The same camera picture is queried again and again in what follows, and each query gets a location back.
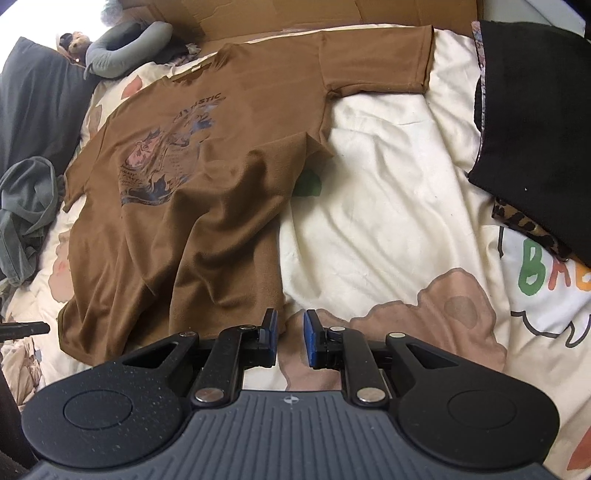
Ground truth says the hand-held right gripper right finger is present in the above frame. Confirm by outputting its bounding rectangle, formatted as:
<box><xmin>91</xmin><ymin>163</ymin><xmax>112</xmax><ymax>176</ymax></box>
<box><xmin>302</xmin><ymin>309</ymin><xmax>458</xmax><ymax>409</ymax></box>

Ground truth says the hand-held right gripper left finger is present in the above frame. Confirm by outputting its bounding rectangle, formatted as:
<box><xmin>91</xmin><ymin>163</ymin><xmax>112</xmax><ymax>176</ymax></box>
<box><xmin>121</xmin><ymin>308</ymin><xmax>279</xmax><ymax>409</ymax></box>

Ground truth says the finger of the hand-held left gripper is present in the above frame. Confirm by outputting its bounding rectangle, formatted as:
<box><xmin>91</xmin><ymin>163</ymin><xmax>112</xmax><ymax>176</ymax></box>
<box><xmin>0</xmin><ymin>322</ymin><xmax>51</xmax><ymax>342</ymax></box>

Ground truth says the brown t-shirt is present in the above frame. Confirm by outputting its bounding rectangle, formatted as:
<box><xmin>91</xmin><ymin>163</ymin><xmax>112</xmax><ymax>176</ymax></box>
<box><xmin>58</xmin><ymin>25</ymin><xmax>435</xmax><ymax>365</ymax></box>

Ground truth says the grey-blue garment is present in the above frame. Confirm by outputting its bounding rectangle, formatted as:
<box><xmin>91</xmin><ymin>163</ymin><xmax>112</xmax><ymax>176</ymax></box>
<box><xmin>0</xmin><ymin>156</ymin><xmax>58</xmax><ymax>287</ymax></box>

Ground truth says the bear print blanket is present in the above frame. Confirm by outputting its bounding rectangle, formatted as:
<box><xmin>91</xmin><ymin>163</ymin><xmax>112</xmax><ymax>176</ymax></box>
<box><xmin>0</xmin><ymin>23</ymin><xmax>591</xmax><ymax>476</ymax></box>

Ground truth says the dark grey pillow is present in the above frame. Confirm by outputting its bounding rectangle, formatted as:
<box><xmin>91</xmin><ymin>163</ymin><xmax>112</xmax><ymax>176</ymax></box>
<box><xmin>0</xmin><ymin>37</ymin><xmax>100</xmax><ymax>176</ymax></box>

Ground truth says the grey neck pillow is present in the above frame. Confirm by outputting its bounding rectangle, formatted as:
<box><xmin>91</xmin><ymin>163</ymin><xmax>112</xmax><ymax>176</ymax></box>
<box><xmin>84</xmin><ymin>21</ymin><xmax>174</xmax><ymax>79</ymax></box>

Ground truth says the plush toy bear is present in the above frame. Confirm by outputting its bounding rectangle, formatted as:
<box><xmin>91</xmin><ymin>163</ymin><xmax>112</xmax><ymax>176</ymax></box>
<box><xmin>58</xmin><ymin>31</ymin><xmax>93</xmax><ymax>63</ymax></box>

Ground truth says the black cloth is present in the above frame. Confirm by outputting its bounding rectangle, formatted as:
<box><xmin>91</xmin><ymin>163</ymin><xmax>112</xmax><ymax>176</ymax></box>
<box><xmin>161</xmin><ymin>41</ymin><xmax>204</xmax><ymax>65</ymax></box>

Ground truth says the flattened cardboard box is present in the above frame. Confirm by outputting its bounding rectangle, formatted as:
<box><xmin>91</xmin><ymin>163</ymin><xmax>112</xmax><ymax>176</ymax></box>
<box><xmin>117</xmin><ymin>0</ymin><xmax>483</xmax><ymax>44</ymax></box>

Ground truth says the black folded garment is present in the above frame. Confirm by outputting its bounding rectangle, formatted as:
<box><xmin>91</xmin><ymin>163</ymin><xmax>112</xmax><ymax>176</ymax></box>
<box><xmin>467</xmin><ymin>19</ymin><xmax>591</xmax><ymax>266</ymax></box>

